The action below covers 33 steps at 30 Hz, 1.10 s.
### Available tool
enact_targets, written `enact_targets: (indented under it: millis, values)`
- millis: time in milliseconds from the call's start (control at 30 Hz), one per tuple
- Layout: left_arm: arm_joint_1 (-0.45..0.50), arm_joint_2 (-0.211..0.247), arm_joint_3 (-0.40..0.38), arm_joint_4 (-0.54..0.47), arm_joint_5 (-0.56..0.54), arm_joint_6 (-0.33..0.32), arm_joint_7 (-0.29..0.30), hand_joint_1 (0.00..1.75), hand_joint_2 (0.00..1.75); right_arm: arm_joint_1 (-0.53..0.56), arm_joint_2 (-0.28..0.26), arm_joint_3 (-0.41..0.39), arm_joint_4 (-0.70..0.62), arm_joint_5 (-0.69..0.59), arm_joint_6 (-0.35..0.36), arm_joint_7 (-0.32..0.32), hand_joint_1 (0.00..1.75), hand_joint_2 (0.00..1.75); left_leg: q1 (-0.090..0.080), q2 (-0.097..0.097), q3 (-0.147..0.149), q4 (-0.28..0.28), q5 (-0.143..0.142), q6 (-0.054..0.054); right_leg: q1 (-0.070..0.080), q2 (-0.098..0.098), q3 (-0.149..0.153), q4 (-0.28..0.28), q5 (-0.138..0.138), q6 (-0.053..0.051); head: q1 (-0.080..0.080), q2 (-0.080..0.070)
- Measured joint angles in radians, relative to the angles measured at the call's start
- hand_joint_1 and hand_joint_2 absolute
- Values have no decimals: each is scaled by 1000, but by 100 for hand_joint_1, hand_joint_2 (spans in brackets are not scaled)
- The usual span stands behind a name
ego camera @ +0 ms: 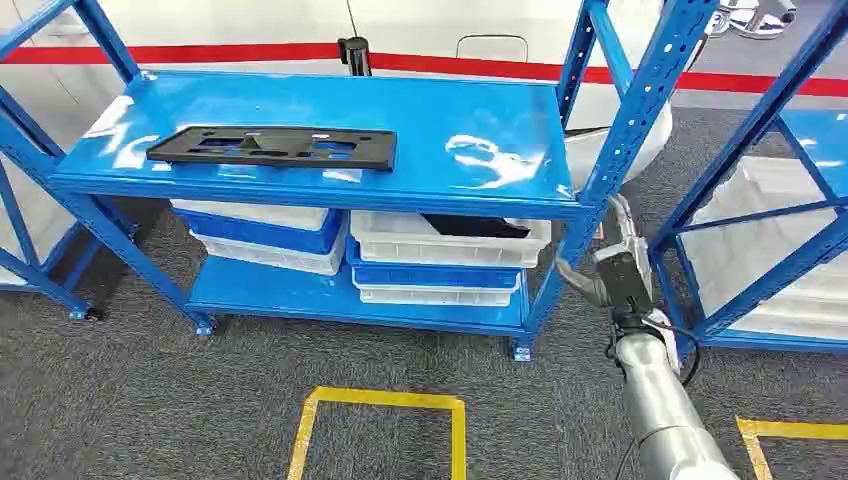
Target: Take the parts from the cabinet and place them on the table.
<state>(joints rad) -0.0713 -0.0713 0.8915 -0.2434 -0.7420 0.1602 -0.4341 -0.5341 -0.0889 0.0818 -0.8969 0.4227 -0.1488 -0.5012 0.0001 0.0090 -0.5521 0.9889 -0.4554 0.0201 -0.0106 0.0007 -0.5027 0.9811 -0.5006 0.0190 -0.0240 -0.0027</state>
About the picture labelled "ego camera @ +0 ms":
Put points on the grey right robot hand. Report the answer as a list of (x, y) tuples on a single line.
[(626, 285)]

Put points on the black plastic panel with cutouts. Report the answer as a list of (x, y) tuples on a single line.
[(358, 156)]

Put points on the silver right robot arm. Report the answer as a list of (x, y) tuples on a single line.
[(662, 411)]

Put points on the white plastic crate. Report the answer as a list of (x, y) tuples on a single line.
[(762, 265), (278, 258), (430, 296), (450, 248), (265, 213)]

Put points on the black plastic part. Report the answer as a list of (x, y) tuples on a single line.
[(477, 226)]

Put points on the blue plastic crate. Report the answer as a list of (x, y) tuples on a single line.
[(430, 275), (265, 235)]

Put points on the blue metal shelf rack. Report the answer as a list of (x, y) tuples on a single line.
[(40, 279), (764, 112), (430, 119)]

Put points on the office chair base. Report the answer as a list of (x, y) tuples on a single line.
[(762, 25)]

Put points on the white round pedestal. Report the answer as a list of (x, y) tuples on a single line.
[(596, 159)]

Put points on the black stanchion post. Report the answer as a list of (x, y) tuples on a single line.
[(354, 56)]

